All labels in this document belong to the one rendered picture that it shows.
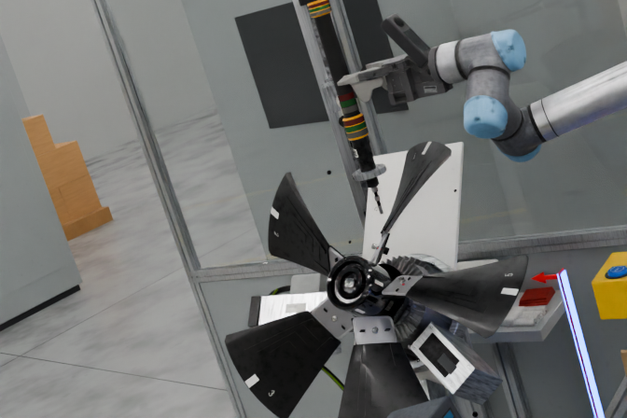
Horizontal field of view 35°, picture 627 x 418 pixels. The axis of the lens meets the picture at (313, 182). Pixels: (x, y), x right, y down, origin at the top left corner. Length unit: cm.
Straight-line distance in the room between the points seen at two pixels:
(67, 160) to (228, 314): 690
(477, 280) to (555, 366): 92
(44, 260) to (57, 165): 244
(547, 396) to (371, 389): 101
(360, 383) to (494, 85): 68
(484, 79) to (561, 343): 125
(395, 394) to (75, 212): 833
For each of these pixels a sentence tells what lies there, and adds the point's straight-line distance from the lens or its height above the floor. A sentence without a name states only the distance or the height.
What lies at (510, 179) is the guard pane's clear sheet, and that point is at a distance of 273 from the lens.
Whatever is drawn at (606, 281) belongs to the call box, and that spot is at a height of 107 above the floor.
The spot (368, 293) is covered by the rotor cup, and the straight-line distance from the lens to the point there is 207.
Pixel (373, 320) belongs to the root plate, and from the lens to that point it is 213.
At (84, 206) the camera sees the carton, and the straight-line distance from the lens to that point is 1029.
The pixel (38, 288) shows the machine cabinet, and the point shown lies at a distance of 783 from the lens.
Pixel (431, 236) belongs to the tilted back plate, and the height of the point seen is 119.
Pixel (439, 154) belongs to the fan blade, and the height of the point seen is 142.
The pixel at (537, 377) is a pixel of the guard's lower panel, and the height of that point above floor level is 58.
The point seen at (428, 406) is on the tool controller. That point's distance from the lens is 144.
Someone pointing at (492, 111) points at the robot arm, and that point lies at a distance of 176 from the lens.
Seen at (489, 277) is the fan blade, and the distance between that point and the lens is 204.
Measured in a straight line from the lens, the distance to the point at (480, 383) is 214.
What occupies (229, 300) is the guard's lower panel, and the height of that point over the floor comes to 88.
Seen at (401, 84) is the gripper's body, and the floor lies 161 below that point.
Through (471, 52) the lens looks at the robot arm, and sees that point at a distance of 183.
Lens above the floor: 188
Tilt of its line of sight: 12 degrees down
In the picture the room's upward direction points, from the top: 18 degrees counter-clockwise
